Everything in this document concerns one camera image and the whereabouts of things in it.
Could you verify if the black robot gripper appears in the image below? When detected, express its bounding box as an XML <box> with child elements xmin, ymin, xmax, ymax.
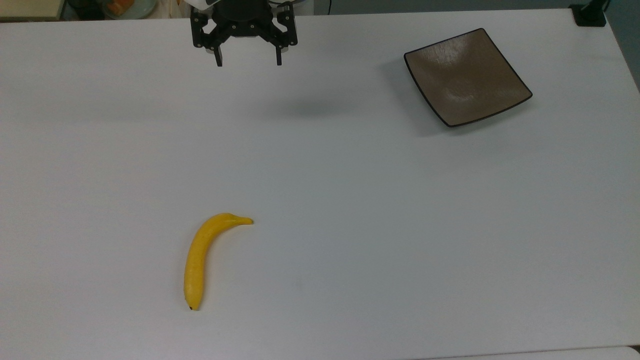
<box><xmin>190</xmin><ymin>0</ymin><xmax>299</xmax><ymax>68</ymax></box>

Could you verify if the beige wooden board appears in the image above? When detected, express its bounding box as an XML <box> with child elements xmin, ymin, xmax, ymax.
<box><xmin>0</xmin><ymin>0</ymin><xmax>67</xmax><ymax>22</ymax></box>

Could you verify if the black table clamp mount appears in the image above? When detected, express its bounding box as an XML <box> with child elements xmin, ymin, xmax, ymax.
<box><xmin>569</xmin><ymin>0</ymin><xmax>609</xmax><ymax>28</ymax></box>

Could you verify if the glass bowl with orange food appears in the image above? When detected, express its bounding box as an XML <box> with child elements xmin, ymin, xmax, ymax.
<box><xmin>101</xmin><ymin>0</ymin><xmax>157</xmax><ymax>20</ymax></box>

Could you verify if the yellow banana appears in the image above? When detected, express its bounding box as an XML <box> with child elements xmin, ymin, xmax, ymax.
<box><xmin>183</xmin><ymin>212</ymin><xmax>255</xmax><ymax>312</ymax></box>

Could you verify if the brown square ceramic plate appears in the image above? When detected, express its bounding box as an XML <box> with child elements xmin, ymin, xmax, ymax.
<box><xmin>403</xmin><ymin>28</ymin><xmax>534</xmax><ymax>128</ymax></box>

